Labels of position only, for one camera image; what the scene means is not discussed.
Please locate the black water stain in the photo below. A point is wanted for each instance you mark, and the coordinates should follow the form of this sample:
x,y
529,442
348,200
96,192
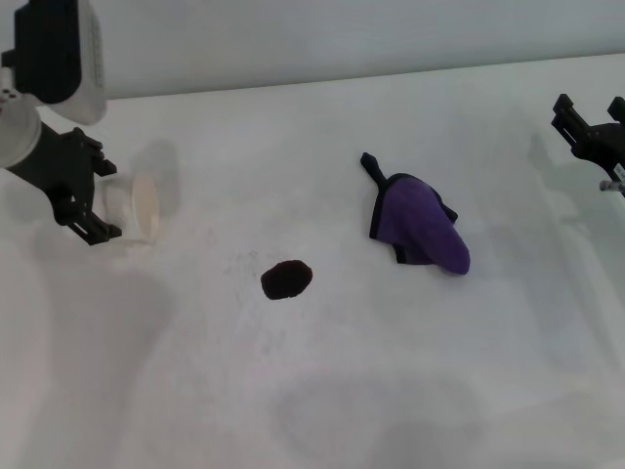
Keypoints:
x,y
286,280

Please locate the purple rag with black trim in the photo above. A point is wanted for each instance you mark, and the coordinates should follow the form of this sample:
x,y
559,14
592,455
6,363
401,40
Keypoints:
x,y
422,225

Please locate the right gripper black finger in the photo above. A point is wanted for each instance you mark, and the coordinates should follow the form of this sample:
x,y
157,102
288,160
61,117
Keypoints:
x,y
619,110
572,124

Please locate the white paper cup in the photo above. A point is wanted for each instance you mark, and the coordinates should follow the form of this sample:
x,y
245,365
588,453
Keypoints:
x,y
139,210

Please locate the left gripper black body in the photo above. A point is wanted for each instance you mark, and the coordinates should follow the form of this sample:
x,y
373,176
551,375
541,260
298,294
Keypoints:
x,y
63,166

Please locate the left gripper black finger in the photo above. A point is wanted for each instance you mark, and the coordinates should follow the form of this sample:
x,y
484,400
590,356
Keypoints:
x,y
88,227
102,161

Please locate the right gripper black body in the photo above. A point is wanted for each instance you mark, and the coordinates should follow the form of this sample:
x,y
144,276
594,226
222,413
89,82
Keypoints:
x,y
608,144

